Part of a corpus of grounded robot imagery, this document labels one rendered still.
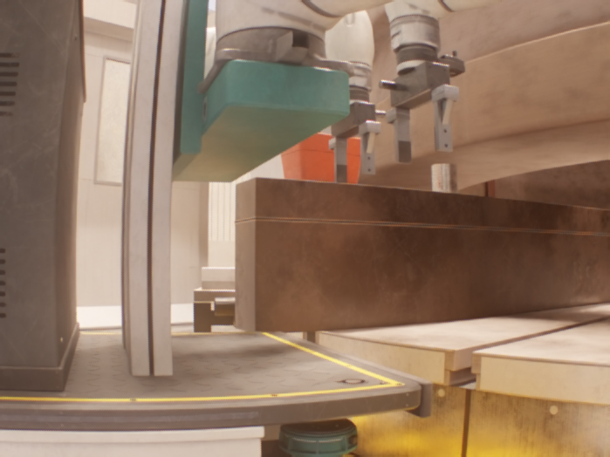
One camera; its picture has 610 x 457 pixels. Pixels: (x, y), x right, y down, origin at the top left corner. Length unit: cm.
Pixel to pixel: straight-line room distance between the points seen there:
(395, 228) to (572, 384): 78
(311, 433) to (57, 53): 59
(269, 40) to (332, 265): 85
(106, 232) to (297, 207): 308
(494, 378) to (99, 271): 362
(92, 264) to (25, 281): 366
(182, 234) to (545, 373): 404
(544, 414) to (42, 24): 102
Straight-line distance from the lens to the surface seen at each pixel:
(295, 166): 151
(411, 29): 102
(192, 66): 86
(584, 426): 106
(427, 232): 167
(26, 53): 76
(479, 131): 182
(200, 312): 231
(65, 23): 77
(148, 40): 87
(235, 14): 78
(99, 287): 439
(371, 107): 122
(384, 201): 158
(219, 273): 269
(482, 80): 184
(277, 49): 73
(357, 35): 128
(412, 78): 100
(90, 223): 436
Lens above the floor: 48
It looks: 2 degrees up
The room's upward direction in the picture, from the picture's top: straight up
